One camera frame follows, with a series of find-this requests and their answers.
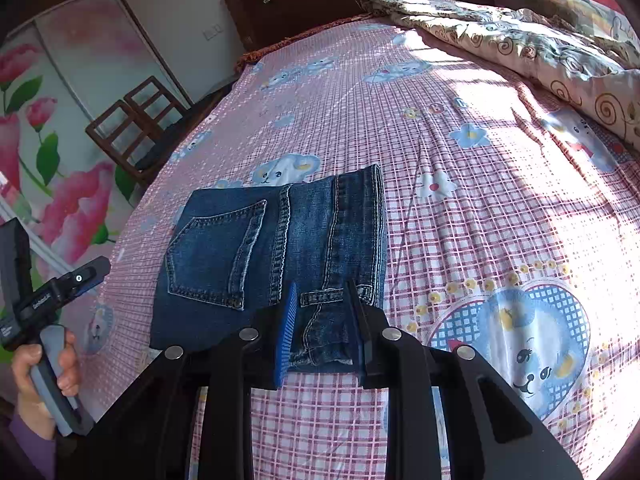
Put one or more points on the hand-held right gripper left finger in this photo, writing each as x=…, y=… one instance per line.
x=287, y=332

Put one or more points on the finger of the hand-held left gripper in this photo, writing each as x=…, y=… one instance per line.
x=87, y=275

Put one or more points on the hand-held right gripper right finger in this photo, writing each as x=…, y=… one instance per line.
x=359, y=330

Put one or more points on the blue denim pants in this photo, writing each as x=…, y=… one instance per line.
x=220, y=280

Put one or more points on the person's left forearm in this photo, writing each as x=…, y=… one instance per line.
x=25, y=455

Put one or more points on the person's left hand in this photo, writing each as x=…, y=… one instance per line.
x=30, y=390

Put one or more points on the pink checkered cartoon bed sheet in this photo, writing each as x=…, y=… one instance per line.
x=450, y=235

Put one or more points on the dark folded cloth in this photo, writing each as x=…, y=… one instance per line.
x=160, y=152

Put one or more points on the wooden chair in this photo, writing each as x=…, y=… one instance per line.
x=112, y=132

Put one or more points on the floral print wardrobe door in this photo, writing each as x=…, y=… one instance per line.
x=75, y=60

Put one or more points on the beige swirl pattern quilt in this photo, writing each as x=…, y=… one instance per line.
x=525, y=45

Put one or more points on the white wall switch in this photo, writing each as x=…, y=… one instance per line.
x=212, y=32

